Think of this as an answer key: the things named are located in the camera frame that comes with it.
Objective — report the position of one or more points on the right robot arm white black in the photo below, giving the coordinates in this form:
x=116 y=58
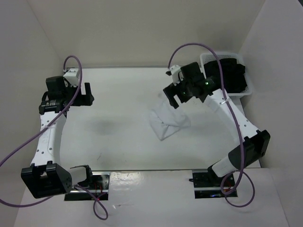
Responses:
x=252 y=143

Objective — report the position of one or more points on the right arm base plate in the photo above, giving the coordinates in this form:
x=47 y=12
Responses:
x=205 y=187

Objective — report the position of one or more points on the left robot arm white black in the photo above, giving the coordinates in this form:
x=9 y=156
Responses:
x=46 y=177

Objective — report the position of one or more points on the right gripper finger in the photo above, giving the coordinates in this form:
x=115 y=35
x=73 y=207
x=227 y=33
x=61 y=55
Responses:
x=172 y=101
x=169 y=90

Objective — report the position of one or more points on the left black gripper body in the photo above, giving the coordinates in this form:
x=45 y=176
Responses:
x=81 y=99

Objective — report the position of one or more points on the white plastic laundry basket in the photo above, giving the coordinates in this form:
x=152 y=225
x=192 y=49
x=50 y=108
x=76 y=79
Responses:
x=208 y=56

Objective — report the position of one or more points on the white skirt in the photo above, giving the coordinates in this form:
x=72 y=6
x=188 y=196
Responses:
x=166 y=121

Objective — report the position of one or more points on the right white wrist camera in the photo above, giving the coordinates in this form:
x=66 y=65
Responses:
x=176 y=74

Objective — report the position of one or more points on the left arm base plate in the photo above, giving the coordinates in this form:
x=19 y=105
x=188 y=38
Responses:
x=98 y=187

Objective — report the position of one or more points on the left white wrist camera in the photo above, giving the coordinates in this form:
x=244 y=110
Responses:
x=72 y=77

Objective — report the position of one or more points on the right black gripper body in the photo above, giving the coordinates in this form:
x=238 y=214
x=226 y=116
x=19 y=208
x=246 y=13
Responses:
x=183 y=90

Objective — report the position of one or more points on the black skirt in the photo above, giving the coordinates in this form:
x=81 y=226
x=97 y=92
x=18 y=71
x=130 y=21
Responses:
x=233 y=74

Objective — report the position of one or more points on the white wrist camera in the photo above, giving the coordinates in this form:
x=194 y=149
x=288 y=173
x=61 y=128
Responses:
x=176 y=74
x=72 y=77

